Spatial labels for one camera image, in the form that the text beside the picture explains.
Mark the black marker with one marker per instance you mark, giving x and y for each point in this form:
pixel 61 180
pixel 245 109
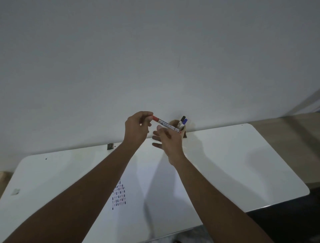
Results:
pixel 182 119

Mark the person's left forearm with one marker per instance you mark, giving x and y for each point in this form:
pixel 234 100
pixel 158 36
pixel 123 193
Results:
pixel 80 197

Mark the blue marker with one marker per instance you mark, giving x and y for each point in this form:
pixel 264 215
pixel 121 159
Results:
pixel 184 122

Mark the person's right forearm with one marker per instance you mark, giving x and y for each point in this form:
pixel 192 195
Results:
pixel 215 207

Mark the person's right hand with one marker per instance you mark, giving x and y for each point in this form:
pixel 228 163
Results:
pixel 172 145

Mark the wooden pen holder cup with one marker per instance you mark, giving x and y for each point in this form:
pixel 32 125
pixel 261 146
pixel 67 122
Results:
pixel 173 123

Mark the red marker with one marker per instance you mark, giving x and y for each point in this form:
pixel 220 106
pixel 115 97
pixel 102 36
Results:
pixel 166 124

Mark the person's left hand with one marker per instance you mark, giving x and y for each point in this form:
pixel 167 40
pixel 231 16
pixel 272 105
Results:
pixel 136 127

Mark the black table clip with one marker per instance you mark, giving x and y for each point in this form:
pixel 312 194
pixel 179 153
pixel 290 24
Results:
pixel 110 146

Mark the white paper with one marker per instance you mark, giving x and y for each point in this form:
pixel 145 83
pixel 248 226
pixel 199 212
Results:
pixel 135 220

